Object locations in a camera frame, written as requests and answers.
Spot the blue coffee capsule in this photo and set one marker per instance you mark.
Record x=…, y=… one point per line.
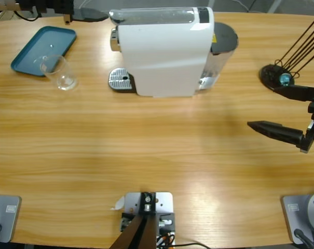
x=284, y=79

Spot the clear glass cup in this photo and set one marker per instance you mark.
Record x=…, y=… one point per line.
x=64, y=77

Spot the white capsule coffee machine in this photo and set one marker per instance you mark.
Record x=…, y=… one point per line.
x=162, y=57

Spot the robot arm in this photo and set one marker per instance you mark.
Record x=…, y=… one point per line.
x=34, y=4

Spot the black capsule holder with rods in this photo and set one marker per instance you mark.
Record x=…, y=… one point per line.
x=269, y=75

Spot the teal plastic tray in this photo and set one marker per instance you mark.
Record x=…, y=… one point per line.
x=47, y=44

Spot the metal drip tray grille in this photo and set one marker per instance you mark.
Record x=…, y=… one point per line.
x=119, y=79

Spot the light wooden crate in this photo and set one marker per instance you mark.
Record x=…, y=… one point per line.
x=6, y=16

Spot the white tape scrap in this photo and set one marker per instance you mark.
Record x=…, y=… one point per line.
x=119, y=203

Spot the arm grey base plate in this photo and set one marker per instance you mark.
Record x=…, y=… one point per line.
x=8, y=218
x=302, y=212

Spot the grey metal frame leg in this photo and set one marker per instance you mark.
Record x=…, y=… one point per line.
x=211, y=3
x=274, y=6

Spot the white mount block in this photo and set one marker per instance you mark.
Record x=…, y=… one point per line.
x=164, y=201

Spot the dark camera post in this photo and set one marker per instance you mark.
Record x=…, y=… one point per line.
x=138, y=233

